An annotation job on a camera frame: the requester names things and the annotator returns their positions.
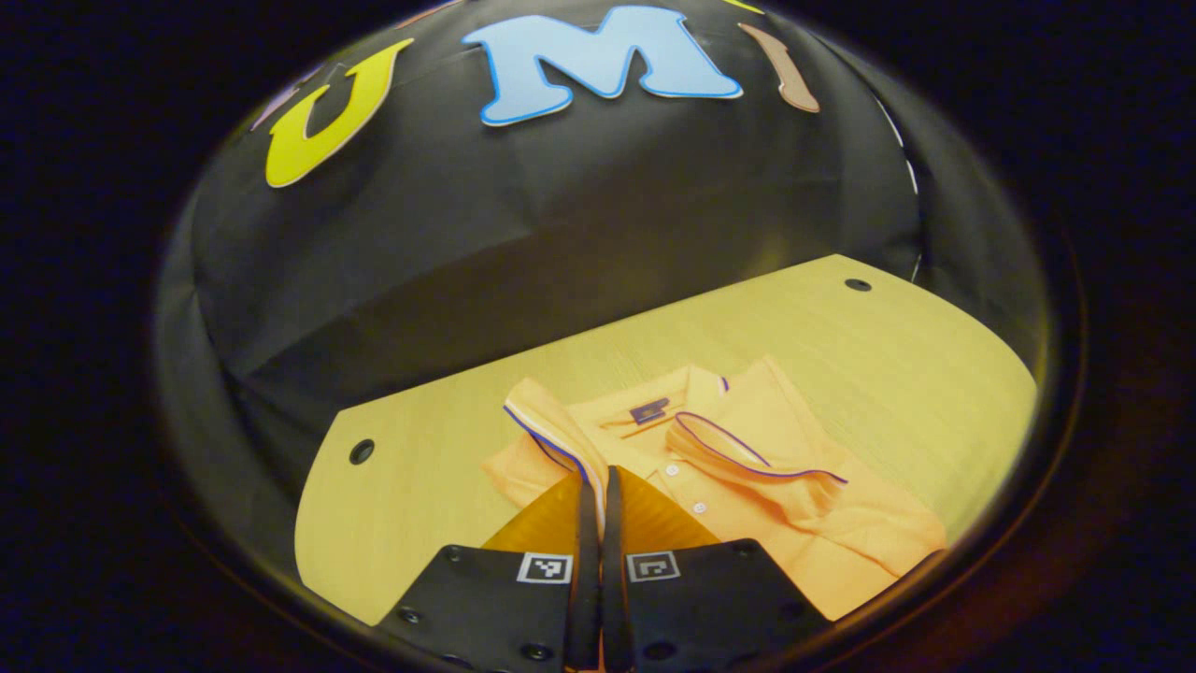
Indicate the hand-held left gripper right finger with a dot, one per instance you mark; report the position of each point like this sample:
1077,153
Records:
614,561

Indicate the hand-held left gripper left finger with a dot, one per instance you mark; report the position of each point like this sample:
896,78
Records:
587,561

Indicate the orange T-shirt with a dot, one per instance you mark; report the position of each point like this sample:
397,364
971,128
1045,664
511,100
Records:
822,533

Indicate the black table grommet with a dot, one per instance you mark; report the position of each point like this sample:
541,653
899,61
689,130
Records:
362,451
858,284

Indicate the black backdrop cloth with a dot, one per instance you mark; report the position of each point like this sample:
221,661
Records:
514,234

